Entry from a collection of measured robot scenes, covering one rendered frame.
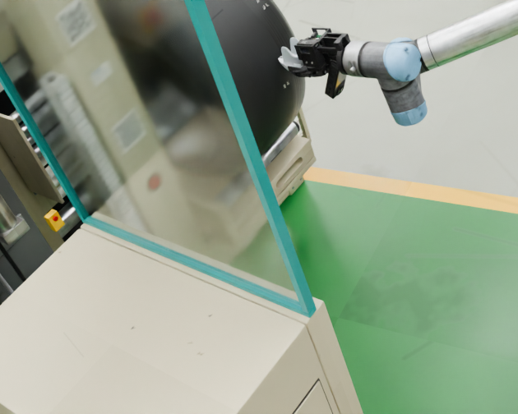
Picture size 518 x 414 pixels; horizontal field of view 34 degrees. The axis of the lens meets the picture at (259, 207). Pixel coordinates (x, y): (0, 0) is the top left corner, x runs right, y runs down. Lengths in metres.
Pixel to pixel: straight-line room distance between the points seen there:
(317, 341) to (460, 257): 1.75
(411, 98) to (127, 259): 0.68
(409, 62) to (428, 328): 1.34
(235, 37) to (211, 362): 0.84
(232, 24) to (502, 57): 2.19
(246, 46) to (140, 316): 0.74
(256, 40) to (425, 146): 1.69
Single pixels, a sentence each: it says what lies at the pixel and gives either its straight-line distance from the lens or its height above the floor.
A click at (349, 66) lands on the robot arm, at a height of 1.27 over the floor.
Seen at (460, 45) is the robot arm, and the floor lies 1.22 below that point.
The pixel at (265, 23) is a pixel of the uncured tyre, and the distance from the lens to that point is 1.96.
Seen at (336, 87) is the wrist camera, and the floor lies 1.19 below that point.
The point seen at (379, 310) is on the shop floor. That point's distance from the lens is 2.95.
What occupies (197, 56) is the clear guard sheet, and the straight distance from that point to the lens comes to 1.02.
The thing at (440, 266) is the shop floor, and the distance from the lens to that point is 3.04.
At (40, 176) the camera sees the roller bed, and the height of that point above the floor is 1.00.
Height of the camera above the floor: 2.26
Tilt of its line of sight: 41 degrees down
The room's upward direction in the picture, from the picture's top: 21 degrees counter-clockwise
